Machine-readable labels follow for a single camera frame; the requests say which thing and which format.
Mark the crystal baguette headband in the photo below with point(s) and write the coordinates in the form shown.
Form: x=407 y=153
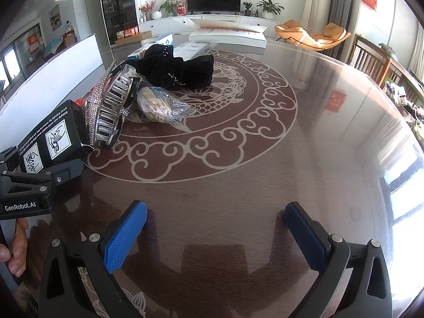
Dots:
x=111 y=109

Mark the brown cardboard box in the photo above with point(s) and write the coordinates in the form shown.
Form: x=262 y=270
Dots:
x=139 y=36

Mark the orange lounge chair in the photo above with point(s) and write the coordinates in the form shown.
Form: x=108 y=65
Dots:
x=311 y=36

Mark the black velvet bow with pearls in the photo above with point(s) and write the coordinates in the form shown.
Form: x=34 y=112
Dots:
x=159 y=63

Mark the person's left hand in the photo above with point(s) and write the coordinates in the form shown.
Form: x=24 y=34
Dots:
x=18 y=248

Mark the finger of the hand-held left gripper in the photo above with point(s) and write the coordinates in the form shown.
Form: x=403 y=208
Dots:
x=66 y=172
x=7 y=159

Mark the black box with white label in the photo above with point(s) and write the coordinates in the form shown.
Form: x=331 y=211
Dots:
x=49 y=129

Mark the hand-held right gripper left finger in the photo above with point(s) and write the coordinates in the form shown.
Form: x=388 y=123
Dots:
x=126 y=235

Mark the clear plastic package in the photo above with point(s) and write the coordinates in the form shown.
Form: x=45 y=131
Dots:
x=195 y=48

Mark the white sheer curtain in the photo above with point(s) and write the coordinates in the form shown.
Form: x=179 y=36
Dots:
x=316 y=3

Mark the large white flat box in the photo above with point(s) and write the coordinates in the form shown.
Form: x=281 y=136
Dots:
x=228 y=36

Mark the red window poster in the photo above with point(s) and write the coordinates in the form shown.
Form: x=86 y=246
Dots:
x=33 y=43

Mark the white round vase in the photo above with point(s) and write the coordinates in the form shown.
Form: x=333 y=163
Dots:
x=156 y=15

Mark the rhinestone headband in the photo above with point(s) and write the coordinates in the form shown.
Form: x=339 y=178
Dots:
x=92 y=112

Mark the plastic bag of gold clips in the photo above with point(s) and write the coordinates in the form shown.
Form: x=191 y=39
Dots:
x=162 y=106

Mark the red flower plant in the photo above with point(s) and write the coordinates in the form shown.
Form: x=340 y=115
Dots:
x=147 y=8

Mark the black glass display cabinet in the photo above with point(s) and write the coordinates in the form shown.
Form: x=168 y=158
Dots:
x=117 y=6

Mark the grey curtain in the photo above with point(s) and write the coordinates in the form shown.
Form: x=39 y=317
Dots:
x=341 y=10

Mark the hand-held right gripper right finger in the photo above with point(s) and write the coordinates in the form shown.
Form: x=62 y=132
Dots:
x=304 y=238

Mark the leafy green potted plant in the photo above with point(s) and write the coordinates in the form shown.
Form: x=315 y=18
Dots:
x=169 y=6

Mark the small potted plant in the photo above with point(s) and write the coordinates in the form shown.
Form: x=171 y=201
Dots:
x=247 y=8

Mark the white television cabinet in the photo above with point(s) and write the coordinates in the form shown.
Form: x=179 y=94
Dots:
x=179 y=23

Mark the black television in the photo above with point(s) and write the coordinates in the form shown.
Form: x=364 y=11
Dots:
x=213 y=0

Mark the large plant in white pot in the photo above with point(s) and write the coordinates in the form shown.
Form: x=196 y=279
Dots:
x=269 y=8

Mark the white board panel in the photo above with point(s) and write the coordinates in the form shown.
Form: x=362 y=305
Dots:
x=49 y=73

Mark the blue patterned cloth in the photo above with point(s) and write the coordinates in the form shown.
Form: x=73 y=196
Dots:
x=53 y=46

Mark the plain black velvet bow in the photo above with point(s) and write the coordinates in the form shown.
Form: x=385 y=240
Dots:
x=198 y=71

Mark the framed wall painting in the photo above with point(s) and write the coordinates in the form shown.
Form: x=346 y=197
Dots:
x=55 y=18

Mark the blue and white box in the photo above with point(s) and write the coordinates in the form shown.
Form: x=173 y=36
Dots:
x=155 y=39

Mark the orange snack boxes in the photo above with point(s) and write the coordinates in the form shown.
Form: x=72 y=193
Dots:
x=127 y=32

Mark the wooden dining chair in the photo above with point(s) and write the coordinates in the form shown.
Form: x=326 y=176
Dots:
x=397 y=73
x=367 y=56

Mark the pile of small clutter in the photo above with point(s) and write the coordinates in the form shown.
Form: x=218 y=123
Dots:
x=407 y=106

